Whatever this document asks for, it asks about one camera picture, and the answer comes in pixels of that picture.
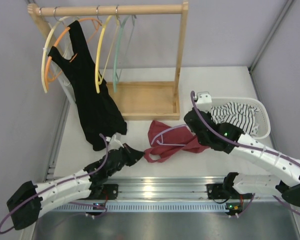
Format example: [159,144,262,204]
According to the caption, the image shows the red tank top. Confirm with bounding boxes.
[144,120,209,163]

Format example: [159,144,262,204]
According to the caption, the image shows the purple hanger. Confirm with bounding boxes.
[148,124,198,155]

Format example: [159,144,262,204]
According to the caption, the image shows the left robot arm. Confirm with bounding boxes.
[6,144,145,231]

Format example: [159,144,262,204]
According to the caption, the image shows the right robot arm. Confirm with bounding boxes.
[183,109,300,207]

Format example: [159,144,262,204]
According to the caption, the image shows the black tank top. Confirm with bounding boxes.
[48,20,127,151]

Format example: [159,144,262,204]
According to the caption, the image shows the green hanger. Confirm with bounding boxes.
[112,15,137,93]

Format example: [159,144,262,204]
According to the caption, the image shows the yellow hanger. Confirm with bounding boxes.
[94,15,120,94]

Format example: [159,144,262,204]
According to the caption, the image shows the orange hanger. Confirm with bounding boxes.
[44,17,103,90]

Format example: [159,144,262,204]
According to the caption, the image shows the cream hanger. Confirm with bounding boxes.
[41,16,70,93]

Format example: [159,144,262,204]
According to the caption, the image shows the black white striped garment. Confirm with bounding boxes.
[210,101,260,136]

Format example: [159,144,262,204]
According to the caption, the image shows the wooden clothes rack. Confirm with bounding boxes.
[27,0,189,121]

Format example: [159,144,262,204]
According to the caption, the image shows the white perforated plastic basket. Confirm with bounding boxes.
[212,97,271,140]

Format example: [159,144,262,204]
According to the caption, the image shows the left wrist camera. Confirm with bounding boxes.
[105,133,124,150]

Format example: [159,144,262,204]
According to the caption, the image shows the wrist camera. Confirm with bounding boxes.
[194,91,212,113]
[105,133,124,150]

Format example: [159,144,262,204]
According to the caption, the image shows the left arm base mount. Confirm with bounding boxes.
[90,184,119,216]

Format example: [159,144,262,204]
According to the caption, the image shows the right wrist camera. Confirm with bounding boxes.
[194,91,212,113]

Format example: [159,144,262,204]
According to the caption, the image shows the aluminium mounting rail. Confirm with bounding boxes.
[44,176,300,202]

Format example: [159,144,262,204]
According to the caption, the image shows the slotted cable duct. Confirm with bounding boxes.
[49,201,243,212]

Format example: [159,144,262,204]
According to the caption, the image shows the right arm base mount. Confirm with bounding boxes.
[206,183,254,218]

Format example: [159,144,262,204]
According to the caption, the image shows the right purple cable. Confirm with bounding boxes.
[190,90,300,221]

